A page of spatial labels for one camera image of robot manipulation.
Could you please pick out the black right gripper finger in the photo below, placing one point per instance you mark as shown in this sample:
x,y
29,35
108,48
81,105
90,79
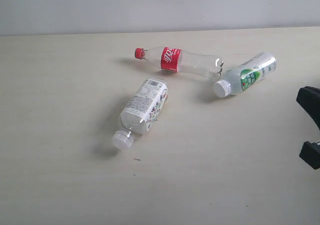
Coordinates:
x,y
308,98
310,153

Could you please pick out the clear bottle white printed label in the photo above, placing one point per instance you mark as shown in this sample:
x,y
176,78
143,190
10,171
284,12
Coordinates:
x,y
140,113

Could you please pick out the clear cola bottle red label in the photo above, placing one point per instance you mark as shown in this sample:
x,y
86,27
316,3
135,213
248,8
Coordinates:
x,y
181,61

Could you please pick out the clear bottle green white label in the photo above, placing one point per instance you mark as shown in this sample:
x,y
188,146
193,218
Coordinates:
x,y
238,79

